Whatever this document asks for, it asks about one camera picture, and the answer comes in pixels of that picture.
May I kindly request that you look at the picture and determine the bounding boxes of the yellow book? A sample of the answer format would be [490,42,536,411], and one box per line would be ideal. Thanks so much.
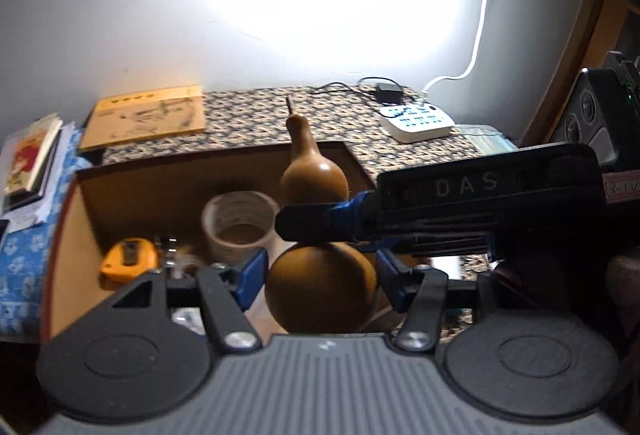
[78,85,205,152]

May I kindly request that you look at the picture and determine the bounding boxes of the stack of books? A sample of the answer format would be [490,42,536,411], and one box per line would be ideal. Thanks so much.
[1,113,77,233]

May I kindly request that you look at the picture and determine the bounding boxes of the yellow tape measure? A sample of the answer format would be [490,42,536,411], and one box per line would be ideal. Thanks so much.
[99,238,160,290]

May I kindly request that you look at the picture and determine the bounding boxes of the light green mat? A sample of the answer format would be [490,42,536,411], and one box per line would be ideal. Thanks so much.
[456,124,518,155]

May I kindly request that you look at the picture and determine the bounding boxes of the black thin cable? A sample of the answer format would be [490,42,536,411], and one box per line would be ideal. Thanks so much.
[309,76,402,107]

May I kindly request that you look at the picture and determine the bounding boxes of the small silver tape roll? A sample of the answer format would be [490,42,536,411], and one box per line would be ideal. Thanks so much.
[171,307,206,337]

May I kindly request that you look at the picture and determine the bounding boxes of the wooden glass cabinet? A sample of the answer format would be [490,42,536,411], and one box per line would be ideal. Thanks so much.
[520,0,639,146]

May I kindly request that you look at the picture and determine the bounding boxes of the floral patterned tablecloth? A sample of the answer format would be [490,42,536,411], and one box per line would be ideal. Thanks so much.
[98,85,497,341]

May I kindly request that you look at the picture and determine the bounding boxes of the black power adapter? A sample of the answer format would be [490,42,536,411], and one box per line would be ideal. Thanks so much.
[374,83,404,106]

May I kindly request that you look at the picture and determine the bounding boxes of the patterned tape roll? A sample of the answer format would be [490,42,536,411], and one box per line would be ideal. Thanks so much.
[201,191,279,265]

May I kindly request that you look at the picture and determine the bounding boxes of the white power strip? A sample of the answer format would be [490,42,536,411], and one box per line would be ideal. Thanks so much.
[378,103,456,143]

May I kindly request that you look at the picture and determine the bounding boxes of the brown cardboard box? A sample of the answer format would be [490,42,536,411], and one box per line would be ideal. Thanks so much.
[39,141,378,344]

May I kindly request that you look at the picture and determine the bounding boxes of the blue floral cloth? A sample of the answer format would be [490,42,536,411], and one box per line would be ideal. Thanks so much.
[1,123,91,343]

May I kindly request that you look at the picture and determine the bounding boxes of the brown calabash gourd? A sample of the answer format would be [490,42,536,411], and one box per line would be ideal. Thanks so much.
[265,98,378,334]

